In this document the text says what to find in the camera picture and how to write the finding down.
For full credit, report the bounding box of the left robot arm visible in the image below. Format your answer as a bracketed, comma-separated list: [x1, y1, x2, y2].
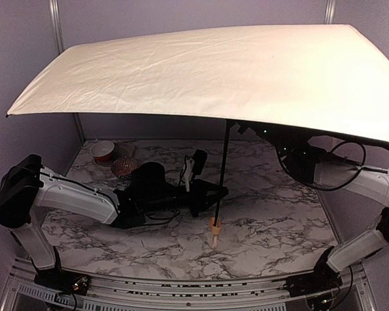
[0, 154, 229, 295]

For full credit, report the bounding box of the right aluminium frame post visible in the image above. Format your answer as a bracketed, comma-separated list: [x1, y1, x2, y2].
[324, 0, 336, 25]

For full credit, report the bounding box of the left aluminium frame post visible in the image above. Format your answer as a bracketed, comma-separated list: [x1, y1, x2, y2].
[49, 1, 86, 145]

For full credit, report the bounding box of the cream and black umbrella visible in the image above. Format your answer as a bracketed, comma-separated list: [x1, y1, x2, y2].
[5, 24, 389, 249]

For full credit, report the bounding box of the aluminium frame post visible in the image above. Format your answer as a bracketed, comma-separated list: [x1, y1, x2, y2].
[324, 0, 336, 25]
[49, 1, 86, 145]

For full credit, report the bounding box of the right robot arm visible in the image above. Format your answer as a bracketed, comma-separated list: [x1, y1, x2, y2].
[239, 121, 389, 297]

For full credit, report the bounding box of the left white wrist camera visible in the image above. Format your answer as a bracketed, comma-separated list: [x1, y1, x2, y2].
[178, 149, 207, 192]

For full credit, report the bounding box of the orange bowl white inside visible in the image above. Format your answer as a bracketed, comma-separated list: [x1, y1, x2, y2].
[89, 141, 115, 162]

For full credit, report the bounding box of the red patterned bowl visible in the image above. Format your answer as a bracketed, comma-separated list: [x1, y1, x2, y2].
[111, 157, 139, 178]

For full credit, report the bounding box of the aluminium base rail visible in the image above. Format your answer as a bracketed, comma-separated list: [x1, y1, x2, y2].
[0, 258, 377, 310]

